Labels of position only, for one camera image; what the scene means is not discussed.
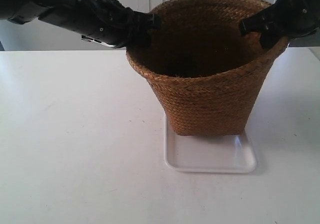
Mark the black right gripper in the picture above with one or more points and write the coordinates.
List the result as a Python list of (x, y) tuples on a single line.
[(290, 18)]

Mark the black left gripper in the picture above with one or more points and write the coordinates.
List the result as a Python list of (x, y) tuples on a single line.
[(105, 21)]

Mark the brown woven wicker basket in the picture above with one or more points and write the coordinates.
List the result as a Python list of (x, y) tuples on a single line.
[(204, 73)]

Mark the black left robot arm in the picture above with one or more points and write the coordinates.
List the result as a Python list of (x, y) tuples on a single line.
[(24, 11)]

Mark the white rectangular plastic tray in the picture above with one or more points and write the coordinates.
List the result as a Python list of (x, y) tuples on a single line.
[(195, 154)]

